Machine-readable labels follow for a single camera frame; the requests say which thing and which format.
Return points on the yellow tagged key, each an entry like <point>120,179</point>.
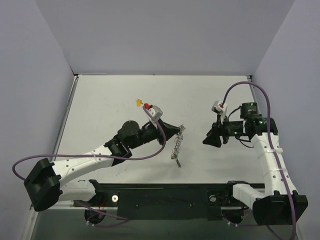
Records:
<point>139,102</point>

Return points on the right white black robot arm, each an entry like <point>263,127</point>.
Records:
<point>280,203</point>

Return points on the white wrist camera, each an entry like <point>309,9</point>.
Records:
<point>220,109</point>
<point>153,112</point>

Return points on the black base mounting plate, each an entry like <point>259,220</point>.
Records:
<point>165,201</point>

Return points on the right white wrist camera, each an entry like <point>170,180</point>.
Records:
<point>220,109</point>

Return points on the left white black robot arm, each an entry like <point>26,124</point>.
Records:
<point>52,182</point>

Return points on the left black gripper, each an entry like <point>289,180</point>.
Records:
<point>161,130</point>

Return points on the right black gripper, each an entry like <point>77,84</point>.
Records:
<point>219,133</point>

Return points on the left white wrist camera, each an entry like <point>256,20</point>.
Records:
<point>153,112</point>

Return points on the metal disc keyring holder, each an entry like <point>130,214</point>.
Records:
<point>177,145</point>

